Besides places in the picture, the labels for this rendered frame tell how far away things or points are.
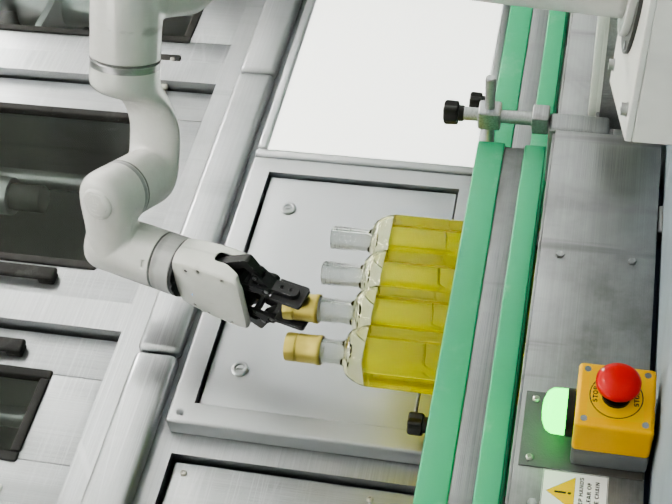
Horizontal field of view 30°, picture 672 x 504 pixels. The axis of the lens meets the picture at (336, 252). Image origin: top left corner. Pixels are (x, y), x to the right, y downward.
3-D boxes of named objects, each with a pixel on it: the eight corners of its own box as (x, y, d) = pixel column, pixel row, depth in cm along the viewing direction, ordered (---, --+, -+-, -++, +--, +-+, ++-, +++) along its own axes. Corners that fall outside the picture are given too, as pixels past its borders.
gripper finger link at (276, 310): (257, 326, 156) (305, 343, 154) (254, 311, 154) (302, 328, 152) (269, 307, 158) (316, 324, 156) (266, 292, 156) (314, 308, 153)
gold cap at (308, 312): (324, 306, 153) (289, 302, 154) (321, 288, 151) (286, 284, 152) (318, 329, 151) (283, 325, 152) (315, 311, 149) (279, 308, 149)
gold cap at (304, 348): (319, 341, 145) (282, 337, 146) (318, 369, 146) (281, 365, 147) (326, 331, 148) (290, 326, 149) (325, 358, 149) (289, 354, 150)
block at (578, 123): (604, 168, 154) (546, 163, 155) (611, 112, 147) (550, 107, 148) (602, 189, 152) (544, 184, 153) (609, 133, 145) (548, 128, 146)
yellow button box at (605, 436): (653, 412, 120) (575, 402, 121) (662, 366, 114) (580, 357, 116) (650, 475, 116) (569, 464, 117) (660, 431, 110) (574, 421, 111)
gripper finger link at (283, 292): (250, 294, 151) (299, 311, 149) (246, 278, 149) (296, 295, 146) (262, 275, 153) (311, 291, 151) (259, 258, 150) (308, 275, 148)
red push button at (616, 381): (594, 378, 115) (597, 356, 113) (639, 383, 114) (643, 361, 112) (591, 414, 113) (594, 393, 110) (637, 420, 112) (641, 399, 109)
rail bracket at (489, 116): (546, 174, 157) (446, 165, 159) (553, 73, 144) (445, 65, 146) (543, 192, 155) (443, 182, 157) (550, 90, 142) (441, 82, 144)
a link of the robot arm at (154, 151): (135, 72, 144) (130, 237, 153) (193, 48, 155) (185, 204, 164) (74, 57, 147) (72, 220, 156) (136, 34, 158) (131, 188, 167)
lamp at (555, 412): (574, 406, 120) (543, 402, 120) (578, 379, 116) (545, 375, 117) (571, 446, 117) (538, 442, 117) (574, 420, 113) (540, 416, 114)
